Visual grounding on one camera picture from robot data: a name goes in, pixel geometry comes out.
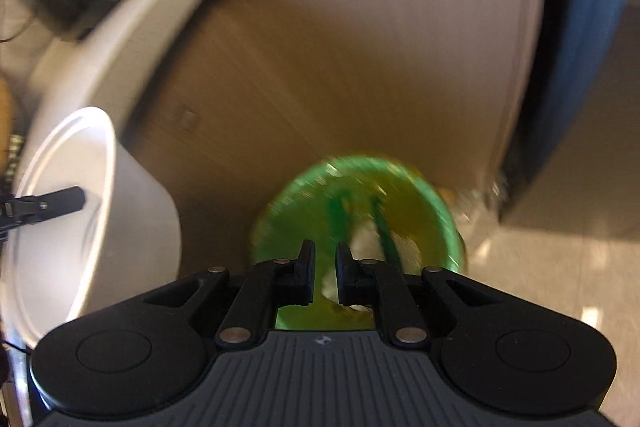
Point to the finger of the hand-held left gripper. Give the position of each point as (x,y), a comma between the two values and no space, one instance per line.
(55,202)

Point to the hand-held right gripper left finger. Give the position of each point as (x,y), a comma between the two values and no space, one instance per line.
(306,274)

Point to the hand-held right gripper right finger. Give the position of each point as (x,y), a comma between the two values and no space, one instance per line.
(344,274)

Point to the green trash bin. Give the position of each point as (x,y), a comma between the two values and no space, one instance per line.
(300,207)

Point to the blue cloth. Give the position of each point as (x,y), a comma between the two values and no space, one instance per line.
(585,32)

